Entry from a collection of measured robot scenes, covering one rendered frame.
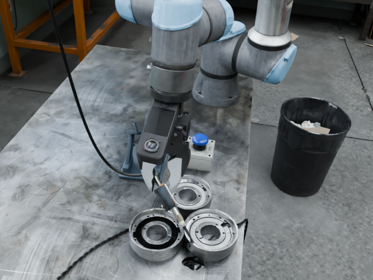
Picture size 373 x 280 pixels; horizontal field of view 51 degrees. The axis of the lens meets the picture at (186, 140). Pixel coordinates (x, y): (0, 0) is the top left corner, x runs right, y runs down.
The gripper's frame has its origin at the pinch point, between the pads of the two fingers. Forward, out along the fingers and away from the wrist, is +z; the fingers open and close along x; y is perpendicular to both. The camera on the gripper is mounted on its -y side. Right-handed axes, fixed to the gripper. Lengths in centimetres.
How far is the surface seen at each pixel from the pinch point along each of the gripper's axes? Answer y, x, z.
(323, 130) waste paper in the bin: 120, -56, 38
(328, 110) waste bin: 134, -60, 33
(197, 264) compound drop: -6.9, -9.4, 10.4
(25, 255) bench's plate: -11.8, 22.2, 11.7
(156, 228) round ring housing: -1.7, -0.1, 8.3
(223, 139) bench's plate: 33.9, -10.1, 5.2
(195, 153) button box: 19.6, -4.1, 2.7
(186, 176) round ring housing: 12.1, -3.4, 4.5
